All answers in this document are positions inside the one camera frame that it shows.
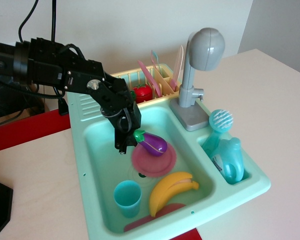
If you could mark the teal dish brush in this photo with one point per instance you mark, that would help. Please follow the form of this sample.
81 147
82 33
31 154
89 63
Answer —
221 121

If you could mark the black bag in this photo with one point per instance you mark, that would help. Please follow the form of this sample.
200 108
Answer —
12 101

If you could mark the purple toy eggplant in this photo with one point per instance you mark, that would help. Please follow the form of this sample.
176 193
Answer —
153 144

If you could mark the red toy tomato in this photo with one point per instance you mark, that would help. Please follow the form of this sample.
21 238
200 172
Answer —
143 93

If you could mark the mint green toy sink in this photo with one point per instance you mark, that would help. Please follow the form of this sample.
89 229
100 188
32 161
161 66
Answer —
101 168

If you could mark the teal detergent bottle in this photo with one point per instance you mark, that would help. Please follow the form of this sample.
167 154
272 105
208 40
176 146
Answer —
228 160

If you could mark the pink toy plate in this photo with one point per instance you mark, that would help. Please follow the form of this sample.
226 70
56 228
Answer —
153 166

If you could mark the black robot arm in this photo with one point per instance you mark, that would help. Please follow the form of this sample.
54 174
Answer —
64 67

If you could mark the pink toy knife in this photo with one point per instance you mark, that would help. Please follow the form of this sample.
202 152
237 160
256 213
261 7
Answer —
178 63

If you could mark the teal and pink utensil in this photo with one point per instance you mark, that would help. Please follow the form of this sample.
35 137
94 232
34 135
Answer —
155 61

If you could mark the yellow toy banana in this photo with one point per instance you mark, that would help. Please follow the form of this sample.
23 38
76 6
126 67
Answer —
168 187

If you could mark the teal toy cup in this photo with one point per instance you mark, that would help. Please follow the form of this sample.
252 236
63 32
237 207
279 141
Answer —
127 196

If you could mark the toy pineapple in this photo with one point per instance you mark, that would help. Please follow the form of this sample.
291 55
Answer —
133 94

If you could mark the pink plate in rack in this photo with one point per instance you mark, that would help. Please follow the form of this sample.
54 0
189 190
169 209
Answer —
150 78

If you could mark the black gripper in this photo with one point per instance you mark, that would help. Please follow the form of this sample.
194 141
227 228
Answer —
125 122

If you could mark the yellow dish rack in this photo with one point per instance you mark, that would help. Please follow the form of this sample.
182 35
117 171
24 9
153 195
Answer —
136 77

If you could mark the grey toy faucet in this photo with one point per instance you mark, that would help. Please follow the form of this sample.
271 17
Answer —
204 52

